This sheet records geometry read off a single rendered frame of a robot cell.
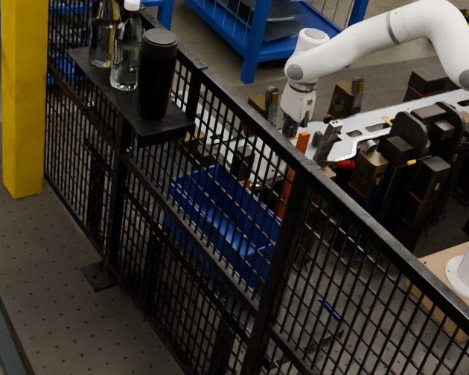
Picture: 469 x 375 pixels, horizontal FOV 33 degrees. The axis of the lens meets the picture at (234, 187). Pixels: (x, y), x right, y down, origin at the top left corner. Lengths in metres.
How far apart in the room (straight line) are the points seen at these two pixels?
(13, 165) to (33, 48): 0.40
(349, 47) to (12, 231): 1.12
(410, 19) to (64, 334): 1.21
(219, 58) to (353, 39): 2.85
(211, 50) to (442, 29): 3.07
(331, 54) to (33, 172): 1.01
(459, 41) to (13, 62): 1.19
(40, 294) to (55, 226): 0.28
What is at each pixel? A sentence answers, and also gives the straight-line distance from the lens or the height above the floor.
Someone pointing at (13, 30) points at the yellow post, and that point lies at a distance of 2.23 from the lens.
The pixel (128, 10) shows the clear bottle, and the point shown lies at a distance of 1.66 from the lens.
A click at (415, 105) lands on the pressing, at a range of 2.84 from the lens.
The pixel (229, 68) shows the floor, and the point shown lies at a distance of 4.82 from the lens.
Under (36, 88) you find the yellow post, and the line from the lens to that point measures 2.34.
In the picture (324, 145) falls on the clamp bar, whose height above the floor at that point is 1.14.
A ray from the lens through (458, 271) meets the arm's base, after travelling 2.46.
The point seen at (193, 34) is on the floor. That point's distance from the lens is 5.14.
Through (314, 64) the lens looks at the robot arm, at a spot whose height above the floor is 1.38.
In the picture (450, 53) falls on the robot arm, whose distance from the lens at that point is 2.03.
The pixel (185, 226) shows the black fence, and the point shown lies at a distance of 1.81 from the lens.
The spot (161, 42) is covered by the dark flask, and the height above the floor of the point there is 1.61.
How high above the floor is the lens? 2.34
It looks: 37 degrees down
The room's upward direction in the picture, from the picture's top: 12 degrees clockwise
